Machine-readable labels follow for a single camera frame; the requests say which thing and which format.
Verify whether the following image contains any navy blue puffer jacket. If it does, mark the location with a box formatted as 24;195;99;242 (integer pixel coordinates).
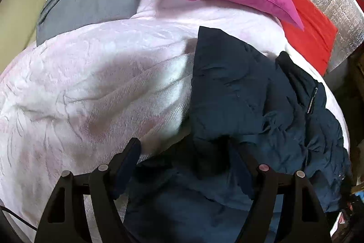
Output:
124;27;350;242

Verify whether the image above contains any pale pink fleece blanket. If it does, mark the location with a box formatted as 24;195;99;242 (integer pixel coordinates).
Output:
1;0;349;227

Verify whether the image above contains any red pillow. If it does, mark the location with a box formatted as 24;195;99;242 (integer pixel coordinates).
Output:
281;0;338;76

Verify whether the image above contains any cream leather sofa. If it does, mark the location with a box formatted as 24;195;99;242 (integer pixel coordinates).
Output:
0;0;47;70

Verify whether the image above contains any black cable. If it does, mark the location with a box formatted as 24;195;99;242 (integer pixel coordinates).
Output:
0;203;38;232

